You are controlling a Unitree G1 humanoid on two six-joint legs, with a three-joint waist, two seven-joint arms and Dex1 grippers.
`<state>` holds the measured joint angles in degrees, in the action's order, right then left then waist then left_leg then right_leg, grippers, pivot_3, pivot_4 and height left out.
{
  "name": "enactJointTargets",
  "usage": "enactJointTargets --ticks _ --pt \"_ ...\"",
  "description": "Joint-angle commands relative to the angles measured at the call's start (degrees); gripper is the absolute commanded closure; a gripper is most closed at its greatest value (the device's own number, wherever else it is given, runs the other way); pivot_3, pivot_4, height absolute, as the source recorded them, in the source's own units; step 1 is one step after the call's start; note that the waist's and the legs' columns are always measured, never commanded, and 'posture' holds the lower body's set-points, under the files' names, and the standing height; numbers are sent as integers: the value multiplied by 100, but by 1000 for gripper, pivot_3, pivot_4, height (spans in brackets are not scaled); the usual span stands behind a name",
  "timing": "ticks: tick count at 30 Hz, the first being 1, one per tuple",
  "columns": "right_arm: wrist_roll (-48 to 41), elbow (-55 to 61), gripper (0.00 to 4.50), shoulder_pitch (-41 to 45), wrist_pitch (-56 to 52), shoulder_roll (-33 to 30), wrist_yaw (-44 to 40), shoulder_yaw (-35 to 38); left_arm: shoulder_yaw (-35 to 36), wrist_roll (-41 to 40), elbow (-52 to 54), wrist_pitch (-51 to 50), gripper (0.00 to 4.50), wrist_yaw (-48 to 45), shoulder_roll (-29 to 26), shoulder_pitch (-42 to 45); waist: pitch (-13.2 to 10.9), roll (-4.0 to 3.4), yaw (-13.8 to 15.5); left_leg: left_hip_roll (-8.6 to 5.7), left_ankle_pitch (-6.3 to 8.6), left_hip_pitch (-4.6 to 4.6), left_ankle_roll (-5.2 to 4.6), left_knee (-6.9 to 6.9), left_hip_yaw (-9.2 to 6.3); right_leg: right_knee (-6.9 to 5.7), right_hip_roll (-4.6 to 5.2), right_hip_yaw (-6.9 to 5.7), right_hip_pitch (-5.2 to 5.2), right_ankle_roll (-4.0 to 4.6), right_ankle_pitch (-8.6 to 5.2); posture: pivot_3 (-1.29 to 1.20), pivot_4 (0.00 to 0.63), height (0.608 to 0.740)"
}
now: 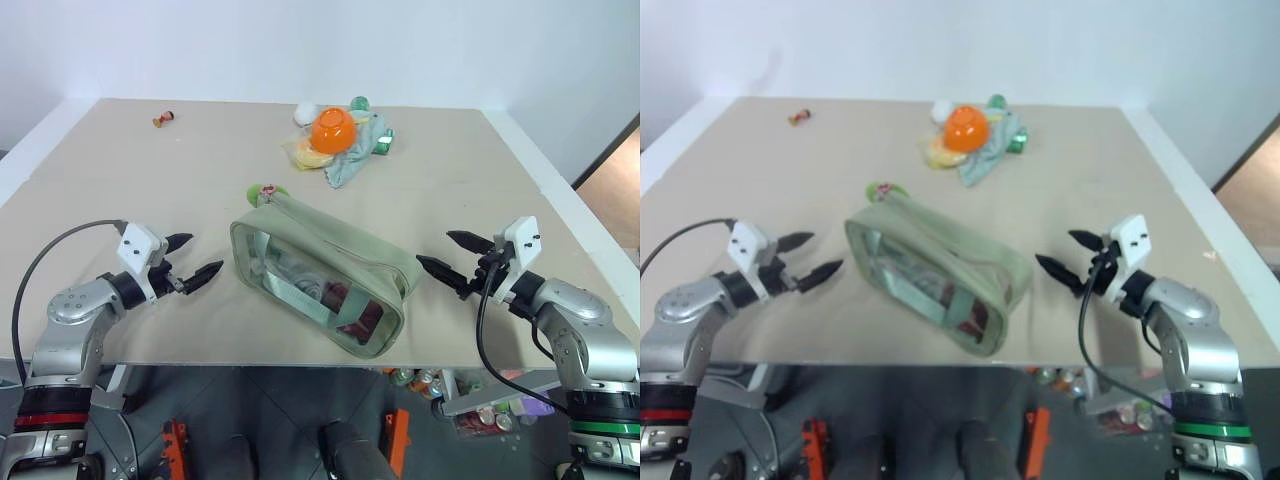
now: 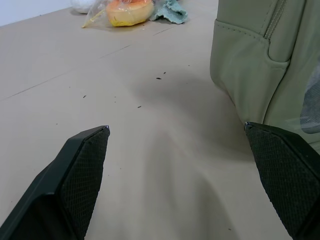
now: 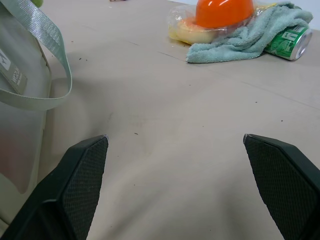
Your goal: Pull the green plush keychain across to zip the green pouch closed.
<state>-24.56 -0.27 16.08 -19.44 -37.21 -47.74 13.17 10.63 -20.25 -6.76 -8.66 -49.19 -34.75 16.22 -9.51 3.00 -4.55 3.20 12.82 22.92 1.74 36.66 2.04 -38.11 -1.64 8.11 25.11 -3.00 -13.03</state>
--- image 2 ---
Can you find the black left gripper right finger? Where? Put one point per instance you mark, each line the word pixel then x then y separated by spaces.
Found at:
pixel 282 175

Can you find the teal green cloth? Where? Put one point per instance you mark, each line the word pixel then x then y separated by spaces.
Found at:
pixel 172 13

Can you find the white fluffy object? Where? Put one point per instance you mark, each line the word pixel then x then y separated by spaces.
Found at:
pixel 81 5

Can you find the clear plastic bag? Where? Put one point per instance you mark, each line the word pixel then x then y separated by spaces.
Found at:
pixel 98 18

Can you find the orange yellow round sponge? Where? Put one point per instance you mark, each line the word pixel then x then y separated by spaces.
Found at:
pixel 130 13

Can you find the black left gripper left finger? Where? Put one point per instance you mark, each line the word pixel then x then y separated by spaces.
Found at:
pixel 72 180

